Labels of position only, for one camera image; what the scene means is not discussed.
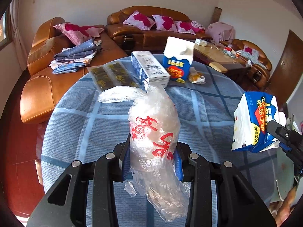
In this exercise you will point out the person's right hand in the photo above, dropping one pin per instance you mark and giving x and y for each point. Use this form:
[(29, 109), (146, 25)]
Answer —
[(285, 209)]

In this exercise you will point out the dark wood coffee table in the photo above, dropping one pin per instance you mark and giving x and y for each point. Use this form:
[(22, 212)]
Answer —
[(216, 59)]

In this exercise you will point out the brown leather chaise sofa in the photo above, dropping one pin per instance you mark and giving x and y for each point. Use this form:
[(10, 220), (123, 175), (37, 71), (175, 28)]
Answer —
[(43, 91)]

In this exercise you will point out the pink floral pillow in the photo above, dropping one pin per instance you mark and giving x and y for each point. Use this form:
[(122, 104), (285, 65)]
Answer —
[(164, 23), (184, 27), (139, 21)]

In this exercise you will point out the white tissue box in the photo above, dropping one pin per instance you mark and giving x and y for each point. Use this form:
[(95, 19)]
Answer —
[(201, 42)]

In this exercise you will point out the brown wooden door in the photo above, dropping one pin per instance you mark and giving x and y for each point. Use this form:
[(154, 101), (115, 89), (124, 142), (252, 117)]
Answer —
[(288, 71)]

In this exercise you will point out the tall brown floor vase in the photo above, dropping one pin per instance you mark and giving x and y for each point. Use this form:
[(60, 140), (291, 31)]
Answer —
[(216, 15)]

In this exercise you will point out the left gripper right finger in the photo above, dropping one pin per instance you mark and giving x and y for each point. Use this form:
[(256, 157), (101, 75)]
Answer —
[(220, 189)]

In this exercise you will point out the white blue carton box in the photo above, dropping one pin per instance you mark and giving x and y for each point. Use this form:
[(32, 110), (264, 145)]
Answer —
[(148, 69)]

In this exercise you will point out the pink pillow on chaise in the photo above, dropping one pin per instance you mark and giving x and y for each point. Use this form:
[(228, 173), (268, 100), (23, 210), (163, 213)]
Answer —
[(79, 34)]

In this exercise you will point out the pink floral pillow left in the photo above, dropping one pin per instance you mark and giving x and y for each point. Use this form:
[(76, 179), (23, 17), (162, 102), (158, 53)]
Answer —
[(139, 21)]

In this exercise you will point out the clear bag red characters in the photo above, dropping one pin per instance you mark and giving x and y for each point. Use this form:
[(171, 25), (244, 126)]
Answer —
[(154, 132)]

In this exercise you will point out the pink floral pillow right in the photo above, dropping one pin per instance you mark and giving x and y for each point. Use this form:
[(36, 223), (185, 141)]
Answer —
[(184, 27)]

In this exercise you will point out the dark seaweed snack packet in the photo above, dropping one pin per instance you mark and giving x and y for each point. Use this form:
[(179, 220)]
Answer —
[(111, 75)]

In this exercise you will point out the blue plaid tablecloth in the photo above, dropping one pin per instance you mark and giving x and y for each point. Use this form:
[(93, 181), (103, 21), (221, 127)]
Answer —
[(82, 128)]

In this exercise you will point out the pink floral pillow middle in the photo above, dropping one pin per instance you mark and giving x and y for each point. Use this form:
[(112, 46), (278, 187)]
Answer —
[(164, 23)]

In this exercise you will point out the brown leather armchair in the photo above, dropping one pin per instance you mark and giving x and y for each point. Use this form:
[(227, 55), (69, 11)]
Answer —
[(261, 66)]

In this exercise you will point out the blue white tissue pack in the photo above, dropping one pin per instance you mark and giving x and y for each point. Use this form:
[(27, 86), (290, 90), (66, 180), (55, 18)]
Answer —
[(252, 115)]

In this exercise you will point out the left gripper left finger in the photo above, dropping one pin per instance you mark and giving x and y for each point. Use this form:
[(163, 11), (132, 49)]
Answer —
[(84, 193)]

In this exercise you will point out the folded blue plaid cloth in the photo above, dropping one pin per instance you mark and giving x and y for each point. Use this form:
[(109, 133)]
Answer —
[(69, 60)]

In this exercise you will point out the small snack wrapper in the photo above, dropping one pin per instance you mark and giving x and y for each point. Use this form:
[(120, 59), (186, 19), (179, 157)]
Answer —
[(196, 77)]

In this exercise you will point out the blue Look snack box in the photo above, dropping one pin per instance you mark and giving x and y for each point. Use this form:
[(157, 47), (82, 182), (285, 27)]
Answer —
[(178, 56)]

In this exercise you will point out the pink cloth covered object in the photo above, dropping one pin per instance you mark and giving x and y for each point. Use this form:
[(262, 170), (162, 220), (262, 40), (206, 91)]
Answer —
[(220, 31)]

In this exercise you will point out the long brown leather sofa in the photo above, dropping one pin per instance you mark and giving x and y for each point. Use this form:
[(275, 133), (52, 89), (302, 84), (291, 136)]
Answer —
[(130, 38)]

